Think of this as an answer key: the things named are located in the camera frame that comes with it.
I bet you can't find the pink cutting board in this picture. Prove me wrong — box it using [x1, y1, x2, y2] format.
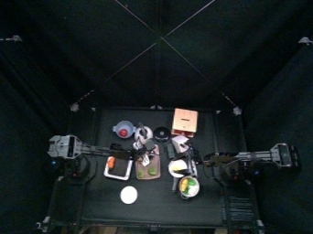
[135, 152, 163, 181]

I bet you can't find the small white toy box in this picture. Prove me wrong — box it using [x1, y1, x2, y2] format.
[170, 135, 191, 154]

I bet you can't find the white plate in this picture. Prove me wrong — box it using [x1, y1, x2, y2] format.
[167, 159, 191, 178]

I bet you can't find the green toy vegetable in pot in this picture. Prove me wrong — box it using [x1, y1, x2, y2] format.
[183, 178, 198, 196]

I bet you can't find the white toy kettle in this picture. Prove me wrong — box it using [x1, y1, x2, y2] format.
[134, 122, 154, 144]

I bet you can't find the yellow toy corn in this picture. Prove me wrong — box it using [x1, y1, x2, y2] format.
[179, 178, 191, 193]

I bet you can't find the black round lid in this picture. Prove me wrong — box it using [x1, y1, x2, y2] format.
[153, 126, 171, 144]

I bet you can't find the white tray with black inset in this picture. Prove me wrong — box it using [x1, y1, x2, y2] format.
[103, 155, 135, 182]

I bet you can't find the blue-grey bowl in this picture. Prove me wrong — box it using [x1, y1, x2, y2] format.
[111, 120, 137, 139]

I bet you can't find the light wooden box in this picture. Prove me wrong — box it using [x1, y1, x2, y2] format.
[171, 108, 200, 138]

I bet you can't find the white round disc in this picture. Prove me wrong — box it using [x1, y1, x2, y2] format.
[121, 186, 139, 205]

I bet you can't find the white printed label sheet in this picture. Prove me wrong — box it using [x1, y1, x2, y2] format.
[228, 195, 254, 227]

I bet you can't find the silver pot with handle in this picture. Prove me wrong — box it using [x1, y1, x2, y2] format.
[171, 175, 202, 200]

